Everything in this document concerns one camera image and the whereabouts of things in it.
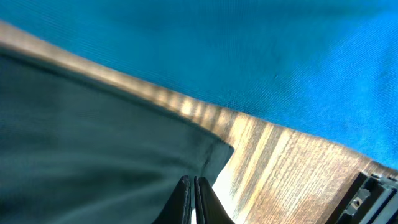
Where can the bright blue polo shirt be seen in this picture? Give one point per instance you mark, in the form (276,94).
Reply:
(323,67)

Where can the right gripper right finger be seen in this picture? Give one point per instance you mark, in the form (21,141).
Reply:
(208,208)

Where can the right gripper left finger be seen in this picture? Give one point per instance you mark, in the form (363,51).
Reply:
(178,208)

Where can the black polo shirt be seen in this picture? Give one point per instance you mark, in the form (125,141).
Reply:
(76,150)

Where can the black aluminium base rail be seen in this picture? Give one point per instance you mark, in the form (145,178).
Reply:
(371,199)

